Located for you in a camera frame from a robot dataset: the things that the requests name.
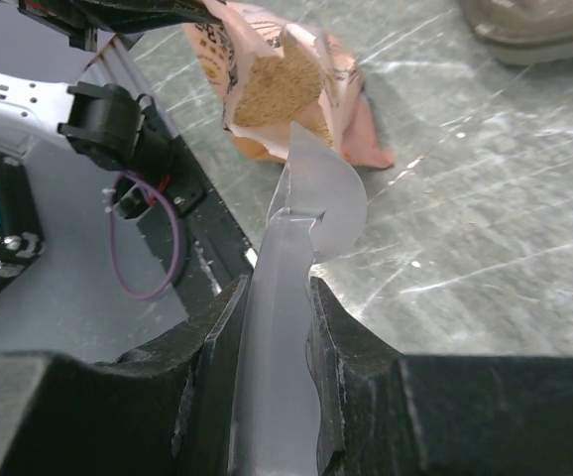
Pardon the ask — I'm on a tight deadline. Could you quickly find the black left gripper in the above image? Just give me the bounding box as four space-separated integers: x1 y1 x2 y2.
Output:
16 0 217 50

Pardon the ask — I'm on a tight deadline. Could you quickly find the pink cat litter bag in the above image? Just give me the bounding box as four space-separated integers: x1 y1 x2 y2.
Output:
183 1 394 169

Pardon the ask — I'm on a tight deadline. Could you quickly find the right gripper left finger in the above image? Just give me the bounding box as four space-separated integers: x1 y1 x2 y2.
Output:
0 276 250 475

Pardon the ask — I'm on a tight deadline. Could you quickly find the brown plastic litter box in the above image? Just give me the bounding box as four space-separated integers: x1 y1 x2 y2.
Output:
458 0 573 65

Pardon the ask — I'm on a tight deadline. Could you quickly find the clear plastic litter scoop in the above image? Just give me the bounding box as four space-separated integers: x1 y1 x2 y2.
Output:
228 124 367 475

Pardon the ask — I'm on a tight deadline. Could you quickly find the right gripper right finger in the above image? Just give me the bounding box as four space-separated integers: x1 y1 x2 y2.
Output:
308 278 573 475

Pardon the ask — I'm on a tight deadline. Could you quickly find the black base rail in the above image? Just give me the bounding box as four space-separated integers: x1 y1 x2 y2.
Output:
0 98 258 318

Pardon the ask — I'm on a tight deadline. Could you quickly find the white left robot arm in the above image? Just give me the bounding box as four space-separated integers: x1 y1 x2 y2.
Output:
0 1 218 171

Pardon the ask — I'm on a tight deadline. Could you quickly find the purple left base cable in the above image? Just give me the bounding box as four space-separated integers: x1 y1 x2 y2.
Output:
107 170 186 300

